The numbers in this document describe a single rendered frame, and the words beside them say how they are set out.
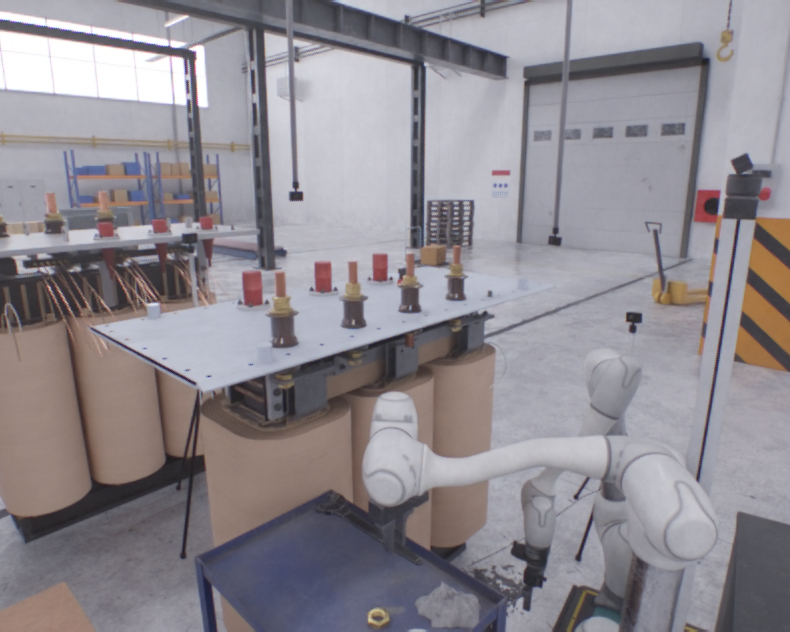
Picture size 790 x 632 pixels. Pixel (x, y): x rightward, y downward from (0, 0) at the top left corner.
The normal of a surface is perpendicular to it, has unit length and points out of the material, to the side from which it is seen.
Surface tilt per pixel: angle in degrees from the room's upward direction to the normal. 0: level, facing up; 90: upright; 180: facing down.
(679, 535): 85
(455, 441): 90
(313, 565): 0
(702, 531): 84
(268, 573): 0
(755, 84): 90
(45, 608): 0
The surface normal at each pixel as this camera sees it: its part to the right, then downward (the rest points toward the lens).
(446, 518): -0.01, 0.25
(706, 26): -0.68, 0.18
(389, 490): -0.23, 0.22
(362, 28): 0.73, 0.17
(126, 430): 0.55, 0.21
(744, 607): 0.00, -0.97
